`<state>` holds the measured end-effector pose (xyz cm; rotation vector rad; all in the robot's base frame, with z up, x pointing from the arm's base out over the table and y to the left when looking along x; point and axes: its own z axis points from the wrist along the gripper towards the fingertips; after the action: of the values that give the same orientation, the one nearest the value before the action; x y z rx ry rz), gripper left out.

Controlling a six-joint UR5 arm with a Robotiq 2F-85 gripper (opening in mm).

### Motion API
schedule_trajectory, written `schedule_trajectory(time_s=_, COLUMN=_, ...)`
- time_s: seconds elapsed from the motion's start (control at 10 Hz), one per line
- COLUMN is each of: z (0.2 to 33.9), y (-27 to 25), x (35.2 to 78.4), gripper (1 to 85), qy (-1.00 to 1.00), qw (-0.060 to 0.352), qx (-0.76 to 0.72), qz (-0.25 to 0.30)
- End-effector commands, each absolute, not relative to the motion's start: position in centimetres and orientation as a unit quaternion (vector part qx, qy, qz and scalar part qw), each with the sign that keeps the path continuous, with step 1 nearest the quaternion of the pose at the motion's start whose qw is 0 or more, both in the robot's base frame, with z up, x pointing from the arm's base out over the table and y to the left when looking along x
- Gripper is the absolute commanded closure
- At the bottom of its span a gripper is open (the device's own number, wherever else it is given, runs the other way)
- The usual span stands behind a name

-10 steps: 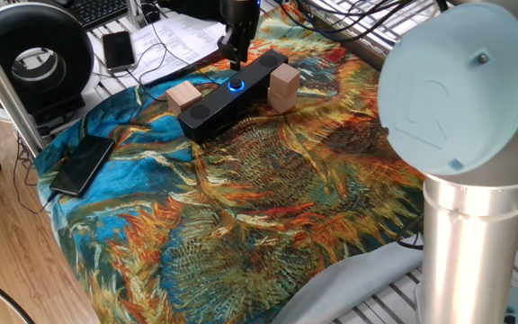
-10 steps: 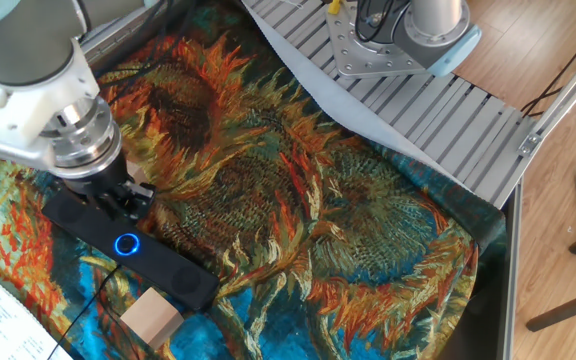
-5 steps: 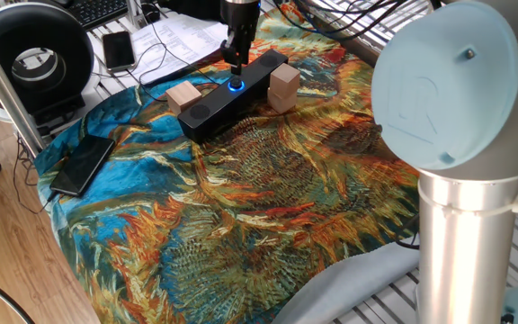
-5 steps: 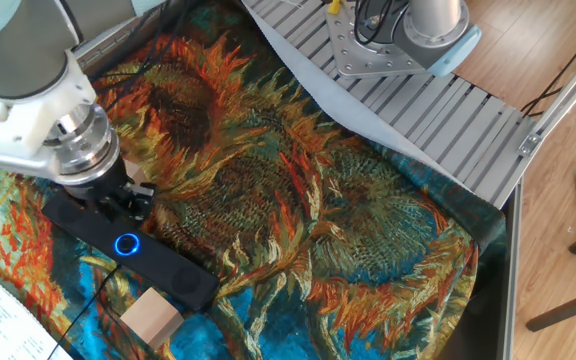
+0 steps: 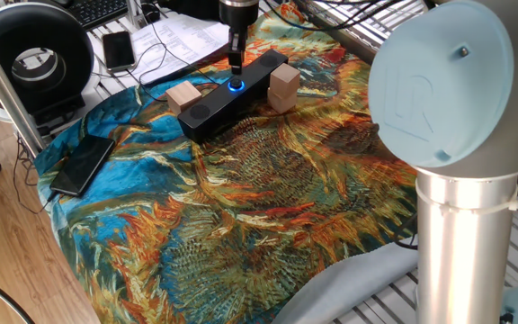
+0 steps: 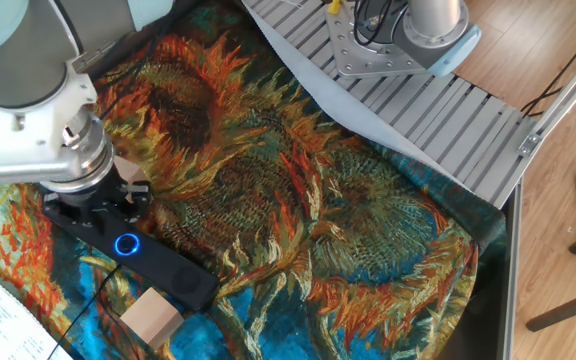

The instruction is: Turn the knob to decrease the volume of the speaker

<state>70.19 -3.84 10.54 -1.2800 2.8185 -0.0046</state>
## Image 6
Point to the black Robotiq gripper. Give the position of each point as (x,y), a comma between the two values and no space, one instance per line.
(88,202)

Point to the black soundbar speaker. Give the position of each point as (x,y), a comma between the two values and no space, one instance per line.
(178,275)

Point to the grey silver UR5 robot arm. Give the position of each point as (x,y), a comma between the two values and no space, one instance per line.
(18,60)

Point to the sunflower painting tablecloth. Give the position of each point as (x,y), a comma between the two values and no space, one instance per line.
(293,225)

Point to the yellow plastic piece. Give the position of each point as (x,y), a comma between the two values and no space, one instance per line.
(334,6)

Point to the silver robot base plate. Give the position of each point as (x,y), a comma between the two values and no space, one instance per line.
(348,55)

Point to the aluminium frame rail with bracket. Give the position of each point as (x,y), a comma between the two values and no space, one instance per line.
(563,102)

